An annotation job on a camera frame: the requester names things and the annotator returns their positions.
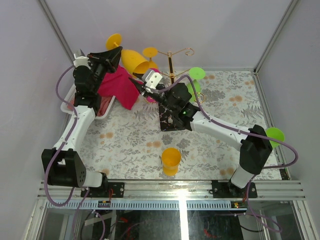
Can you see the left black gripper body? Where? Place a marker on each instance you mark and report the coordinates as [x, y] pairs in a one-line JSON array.
[[97, 75]]

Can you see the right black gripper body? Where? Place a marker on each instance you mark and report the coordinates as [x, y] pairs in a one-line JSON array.
[[162, 97]]

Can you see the green wine glass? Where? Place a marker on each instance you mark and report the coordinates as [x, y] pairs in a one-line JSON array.
[[196, 73], [275, 133]]

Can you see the orange plastic wine glass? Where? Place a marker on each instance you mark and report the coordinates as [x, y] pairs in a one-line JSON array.
[[150, 53]]

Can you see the magenta plastic wine glass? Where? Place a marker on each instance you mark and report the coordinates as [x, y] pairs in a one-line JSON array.
[[150, 100]]

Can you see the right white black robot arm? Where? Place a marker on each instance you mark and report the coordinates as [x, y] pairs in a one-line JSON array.
[[252, 143]]

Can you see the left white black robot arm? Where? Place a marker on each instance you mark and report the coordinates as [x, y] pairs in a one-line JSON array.
[[62, 164]]

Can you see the gold wine glass rack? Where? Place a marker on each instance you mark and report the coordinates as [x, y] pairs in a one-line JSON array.
[[167, 123]]

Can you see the orange wine glass front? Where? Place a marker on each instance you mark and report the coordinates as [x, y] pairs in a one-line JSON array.
[[171, 158]]

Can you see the magenta cloth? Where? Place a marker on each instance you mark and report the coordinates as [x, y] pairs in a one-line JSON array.
[[118, 84]]

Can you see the pink cloth in basket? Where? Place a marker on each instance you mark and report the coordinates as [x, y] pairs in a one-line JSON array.
[[105, 102]]

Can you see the floral table mat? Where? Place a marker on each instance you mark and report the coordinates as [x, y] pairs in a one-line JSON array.
[[128, 144]]

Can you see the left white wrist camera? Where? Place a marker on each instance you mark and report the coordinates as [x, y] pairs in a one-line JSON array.
[[80, 59]]

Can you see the aluminium mounting rail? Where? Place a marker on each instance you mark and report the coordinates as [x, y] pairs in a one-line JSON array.
[[270, 190]]

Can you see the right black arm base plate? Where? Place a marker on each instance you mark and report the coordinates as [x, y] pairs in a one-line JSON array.
[[224, 189]]

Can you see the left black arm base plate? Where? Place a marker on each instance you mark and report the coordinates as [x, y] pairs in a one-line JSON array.
[[112, 188]]

